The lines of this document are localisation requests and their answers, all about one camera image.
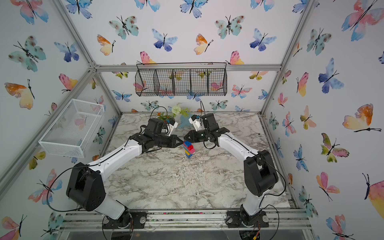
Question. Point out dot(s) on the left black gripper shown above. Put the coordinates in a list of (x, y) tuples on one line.
[(173, 138)]

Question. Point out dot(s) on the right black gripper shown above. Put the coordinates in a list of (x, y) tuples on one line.
[(193, 138)]

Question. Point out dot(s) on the red long lego brick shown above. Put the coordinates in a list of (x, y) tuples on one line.
[(189, 147)]

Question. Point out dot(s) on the pink small lego brick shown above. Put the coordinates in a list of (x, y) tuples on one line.
[(192, 151)]

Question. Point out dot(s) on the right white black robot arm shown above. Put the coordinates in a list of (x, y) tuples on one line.
[(260, 174)]

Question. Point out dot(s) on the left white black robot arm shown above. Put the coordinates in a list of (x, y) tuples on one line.
[(86, 184)]

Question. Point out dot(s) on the teal whale shaped dish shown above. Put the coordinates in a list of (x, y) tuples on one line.
[(184, 122)]

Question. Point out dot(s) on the white pot with flowers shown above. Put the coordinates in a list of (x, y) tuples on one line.
[(173, 112)]

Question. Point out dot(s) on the black wire wall basket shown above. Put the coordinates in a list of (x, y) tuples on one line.
[(181, 79)]

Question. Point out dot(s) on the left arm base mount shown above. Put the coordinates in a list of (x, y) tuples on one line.
[(128, 220)]

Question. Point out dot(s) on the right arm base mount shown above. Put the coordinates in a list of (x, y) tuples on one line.
[(241, 219)]

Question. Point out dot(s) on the white mesh wall basket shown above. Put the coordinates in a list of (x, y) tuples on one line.
[(73, 129)]

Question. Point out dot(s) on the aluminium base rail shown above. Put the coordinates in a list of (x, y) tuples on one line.
[(173, 220)]

